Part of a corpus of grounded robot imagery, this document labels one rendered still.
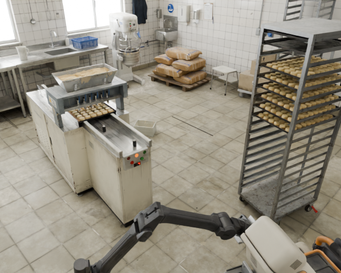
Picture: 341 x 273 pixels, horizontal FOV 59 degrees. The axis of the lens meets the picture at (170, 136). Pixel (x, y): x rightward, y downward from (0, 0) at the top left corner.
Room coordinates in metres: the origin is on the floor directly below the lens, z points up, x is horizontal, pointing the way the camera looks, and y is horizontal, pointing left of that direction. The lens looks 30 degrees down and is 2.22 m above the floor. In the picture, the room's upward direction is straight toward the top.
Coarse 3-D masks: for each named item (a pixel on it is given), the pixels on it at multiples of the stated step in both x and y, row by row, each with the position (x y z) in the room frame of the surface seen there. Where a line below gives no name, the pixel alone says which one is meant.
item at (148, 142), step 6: (108, 114) 2.83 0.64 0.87; (114, 114) 2.78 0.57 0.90; (114, 120) 2.73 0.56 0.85; (120, 120) 2.64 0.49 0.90; (126, 126) 2.54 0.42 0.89; (132, 132) 2.46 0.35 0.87; (138, 132) 2.40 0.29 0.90; (138, 138) 2.38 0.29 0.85; (144, 138) 2.30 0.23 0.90; (150, 144) 2.25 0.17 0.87
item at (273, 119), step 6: (258, 114) 2.48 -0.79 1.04; (264, 114) 2.45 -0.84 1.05; (270, 114) 2.44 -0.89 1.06; (330, 114) 2.44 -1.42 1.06; (270, 120) 2.32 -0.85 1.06; (276, 120) 2.34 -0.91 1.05; (282, 120) 2.32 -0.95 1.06; (312, 120) 2.32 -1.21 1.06; (318, 120) 2.32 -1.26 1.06; (282, 126) 2.21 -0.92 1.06; (288, 126) 2.23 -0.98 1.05; (300, 126) 2.21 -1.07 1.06
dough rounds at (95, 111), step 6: (90, 108) 2.88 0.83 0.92; (96, 108) 2.92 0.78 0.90; (102, 108) 2.92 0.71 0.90; (108, 108) 2.87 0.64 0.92; (72, 114) 2.77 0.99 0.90; (78, 114) 2.73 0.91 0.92; (84, 114) 2.73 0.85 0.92; (90, 114) 2.75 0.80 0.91; (96, 114) 2.77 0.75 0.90; (102, 114) 2.77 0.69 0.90; (78, 120) 2.64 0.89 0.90
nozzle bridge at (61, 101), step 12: (108, 84) 2.87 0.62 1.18; (120, 84) 2.90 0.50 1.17; (48, 96) 2.72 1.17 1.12; (60, 96) 2.56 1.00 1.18; (72, 96) 2.59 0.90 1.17; (84, 96) 2.75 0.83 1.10; (108, 96) 2.89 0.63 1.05; (120, 96) 2.93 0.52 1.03; (60, 108) 2.52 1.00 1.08; (72, 108) 2.62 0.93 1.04; (120, 108) 3.02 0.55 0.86; (60, 120) 2.61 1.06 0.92
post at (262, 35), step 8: (256, 64) 2.48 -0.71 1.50; (256, 72) 2.47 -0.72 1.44; (256, 80) 2.46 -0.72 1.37; (256, 88) 2.46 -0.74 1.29; (248, 120) 2.47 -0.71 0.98; (248, 128) 2.46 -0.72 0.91; (248, 136) 2.46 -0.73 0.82; (248, 144) 2.47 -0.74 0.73; (240, 176) 2.47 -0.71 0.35; (240, 184) 2.46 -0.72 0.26; (240, 192) 2.46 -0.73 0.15
